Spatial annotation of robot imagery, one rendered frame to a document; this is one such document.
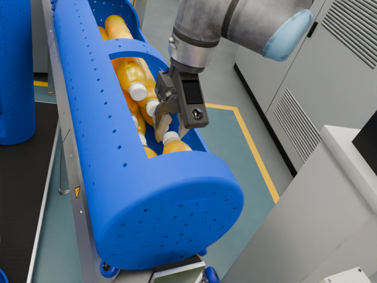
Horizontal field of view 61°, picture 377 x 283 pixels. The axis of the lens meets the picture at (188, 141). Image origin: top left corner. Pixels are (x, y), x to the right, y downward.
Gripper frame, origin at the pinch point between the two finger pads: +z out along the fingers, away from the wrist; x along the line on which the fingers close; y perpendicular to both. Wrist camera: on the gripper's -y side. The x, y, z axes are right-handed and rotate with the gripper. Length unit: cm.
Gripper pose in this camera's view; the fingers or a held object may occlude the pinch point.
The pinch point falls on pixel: (169, 139)
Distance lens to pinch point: 74.5
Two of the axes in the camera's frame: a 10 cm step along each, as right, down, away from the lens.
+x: -9.0, 0.6, -4.4
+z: -2.6, 7.3, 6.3
